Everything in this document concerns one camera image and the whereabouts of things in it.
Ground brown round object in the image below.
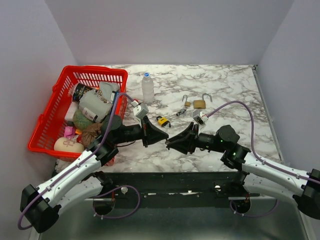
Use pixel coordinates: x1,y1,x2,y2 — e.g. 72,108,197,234
81,123,103,148

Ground yellow black padlock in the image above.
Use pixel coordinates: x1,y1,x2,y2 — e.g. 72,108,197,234
156,115,171,128

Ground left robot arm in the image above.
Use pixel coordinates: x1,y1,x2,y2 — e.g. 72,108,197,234
20,115,169,233

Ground grey crumpled bag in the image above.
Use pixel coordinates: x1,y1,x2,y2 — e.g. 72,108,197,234
78,81,120,123

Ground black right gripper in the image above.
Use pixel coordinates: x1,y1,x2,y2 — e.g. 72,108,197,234
167,121,226,155

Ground panda keychain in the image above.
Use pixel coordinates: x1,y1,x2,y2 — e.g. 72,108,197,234
175,107,187,117

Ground small brass padlock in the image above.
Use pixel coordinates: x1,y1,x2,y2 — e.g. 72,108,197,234
182,94,191,108

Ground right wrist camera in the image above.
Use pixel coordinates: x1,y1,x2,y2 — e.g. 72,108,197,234
192,109,209,126

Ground white small bottle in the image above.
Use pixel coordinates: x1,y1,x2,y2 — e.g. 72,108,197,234
82,107,98,122

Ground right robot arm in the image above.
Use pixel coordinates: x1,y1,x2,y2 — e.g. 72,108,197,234
165,123,320,220

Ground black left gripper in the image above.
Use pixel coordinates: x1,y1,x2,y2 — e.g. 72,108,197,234
113,116,169,148

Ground clear water bottle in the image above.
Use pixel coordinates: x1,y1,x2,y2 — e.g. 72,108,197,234
141,72,155,103

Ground pink small box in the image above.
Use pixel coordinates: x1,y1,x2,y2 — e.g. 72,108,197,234
63,126,76,139

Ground large brass padlock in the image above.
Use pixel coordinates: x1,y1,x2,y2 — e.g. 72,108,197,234
193,93,213,110

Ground red plastic basket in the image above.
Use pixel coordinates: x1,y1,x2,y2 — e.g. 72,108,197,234
27,65,128,162

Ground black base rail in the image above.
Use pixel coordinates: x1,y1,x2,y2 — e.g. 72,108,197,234
93,171,249,209

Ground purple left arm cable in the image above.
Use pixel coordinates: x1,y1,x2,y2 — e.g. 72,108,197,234
17,92,137,230

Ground green round sponge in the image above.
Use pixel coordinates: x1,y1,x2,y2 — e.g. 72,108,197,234
72,109,93,130

